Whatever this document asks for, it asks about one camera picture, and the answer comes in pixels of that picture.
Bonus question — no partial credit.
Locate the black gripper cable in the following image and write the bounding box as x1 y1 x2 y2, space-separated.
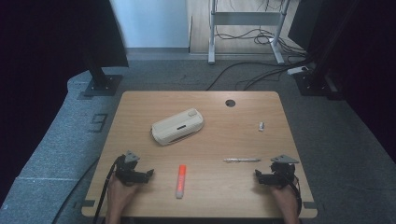
92 154 125 224
288 173 304 217

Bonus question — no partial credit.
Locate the person's right hand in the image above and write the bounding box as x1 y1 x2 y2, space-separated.
270 185 300 218

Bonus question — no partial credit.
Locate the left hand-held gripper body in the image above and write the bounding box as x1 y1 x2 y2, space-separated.
114 150 148 187

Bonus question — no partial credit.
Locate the tangle of black cables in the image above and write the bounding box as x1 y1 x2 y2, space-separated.
214 27 309 59

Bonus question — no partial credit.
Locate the white metal desk frame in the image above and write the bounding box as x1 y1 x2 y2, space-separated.
207 0 292 65

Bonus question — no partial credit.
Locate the cream fabric pencil case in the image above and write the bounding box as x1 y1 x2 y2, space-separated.
150 107 205 147

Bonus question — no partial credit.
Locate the person's left hand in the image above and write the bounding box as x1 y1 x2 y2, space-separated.
106 177 141 218

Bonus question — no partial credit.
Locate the silver clear pen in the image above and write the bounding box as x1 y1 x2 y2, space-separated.
222 157 262 164

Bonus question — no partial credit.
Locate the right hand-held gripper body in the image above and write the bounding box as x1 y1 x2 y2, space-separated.
269 154 300 189

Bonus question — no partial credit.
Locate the long black floor cable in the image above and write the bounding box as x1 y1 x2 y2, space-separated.
205 60 312 91

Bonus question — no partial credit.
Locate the orange highlighter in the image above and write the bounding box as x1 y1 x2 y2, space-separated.
175 164 188 200

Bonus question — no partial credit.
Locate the dark curtain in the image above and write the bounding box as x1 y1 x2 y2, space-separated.
0 0 110 206
288 0 396 157

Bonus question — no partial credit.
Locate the white power strip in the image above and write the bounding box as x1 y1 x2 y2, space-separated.
286 65 309 76

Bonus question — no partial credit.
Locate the black stand with base plate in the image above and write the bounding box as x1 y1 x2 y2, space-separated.
292 0 359 101
81 0 130 98

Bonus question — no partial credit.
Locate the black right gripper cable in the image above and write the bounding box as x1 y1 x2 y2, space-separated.
288 173 304 217

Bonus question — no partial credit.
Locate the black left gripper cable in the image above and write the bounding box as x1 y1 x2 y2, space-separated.
92 154 125 224

